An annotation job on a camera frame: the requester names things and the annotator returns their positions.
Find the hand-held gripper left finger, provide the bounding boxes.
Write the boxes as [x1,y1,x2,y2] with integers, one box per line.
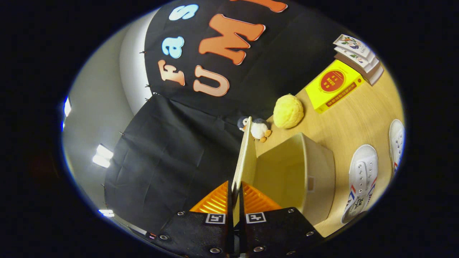
[152,180,234,258]

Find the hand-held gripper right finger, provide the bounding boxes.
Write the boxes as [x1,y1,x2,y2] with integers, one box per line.
[238,181,325,258]

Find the beige fabric storage box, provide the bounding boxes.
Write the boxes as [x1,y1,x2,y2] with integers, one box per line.
[231,116,336,227]

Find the white canvas shoe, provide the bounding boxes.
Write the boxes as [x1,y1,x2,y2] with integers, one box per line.
[389,119,406,176]
[341,144,379,225]

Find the penguin plush toy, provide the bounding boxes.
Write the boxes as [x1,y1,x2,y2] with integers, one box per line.
[237,116,272,143]

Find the yellow round plush toy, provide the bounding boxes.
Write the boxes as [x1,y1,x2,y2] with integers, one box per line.
[273,94,304,129]

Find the ceiling light panel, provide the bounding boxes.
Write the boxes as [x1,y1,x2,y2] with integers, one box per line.
[92,144,114,168]

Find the yellow book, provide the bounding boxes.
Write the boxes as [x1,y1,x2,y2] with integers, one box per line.
[305,59,365,114]

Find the white paperback book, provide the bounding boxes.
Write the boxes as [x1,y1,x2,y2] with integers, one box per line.
[333,47,379,72]

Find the white illustrated book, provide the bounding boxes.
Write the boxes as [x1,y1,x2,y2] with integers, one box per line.
[333,34,375,59]

